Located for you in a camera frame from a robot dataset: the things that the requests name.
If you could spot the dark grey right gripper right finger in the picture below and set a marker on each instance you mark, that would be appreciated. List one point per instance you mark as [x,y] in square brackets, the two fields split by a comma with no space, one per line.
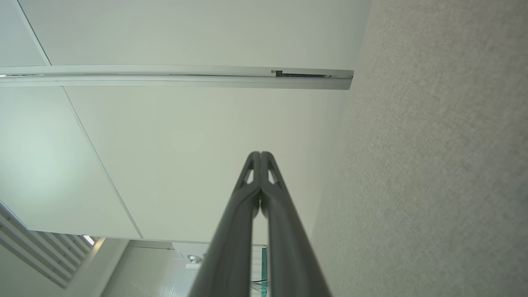
[288,255]

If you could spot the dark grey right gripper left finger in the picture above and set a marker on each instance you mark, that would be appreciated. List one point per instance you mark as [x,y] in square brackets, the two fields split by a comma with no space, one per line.
[231,247]

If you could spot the green glass panel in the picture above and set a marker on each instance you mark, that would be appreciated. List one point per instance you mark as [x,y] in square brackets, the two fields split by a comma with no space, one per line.
[264,268]

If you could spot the silver ceiling spot lamp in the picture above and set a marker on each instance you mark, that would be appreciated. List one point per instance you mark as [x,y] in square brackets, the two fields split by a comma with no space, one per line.
[194,259]

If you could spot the ceiling strip light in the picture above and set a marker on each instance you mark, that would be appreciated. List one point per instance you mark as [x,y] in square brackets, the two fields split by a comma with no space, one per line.
[88,240]

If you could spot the white ceiling louvre slats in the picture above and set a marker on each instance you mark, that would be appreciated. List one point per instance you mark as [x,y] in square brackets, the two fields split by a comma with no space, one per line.
[37,251]

